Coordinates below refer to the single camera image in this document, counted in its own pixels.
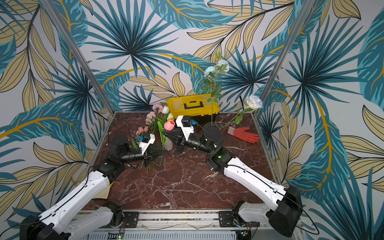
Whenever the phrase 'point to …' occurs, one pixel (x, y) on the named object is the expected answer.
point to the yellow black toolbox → (196, 105)
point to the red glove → (241, 133)
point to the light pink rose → (151, 119)
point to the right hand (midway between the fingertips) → (163, 131)
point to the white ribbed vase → (168, 144)
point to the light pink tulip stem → (141, 130)
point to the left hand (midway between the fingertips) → (164, 153)
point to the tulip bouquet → (161, 118)
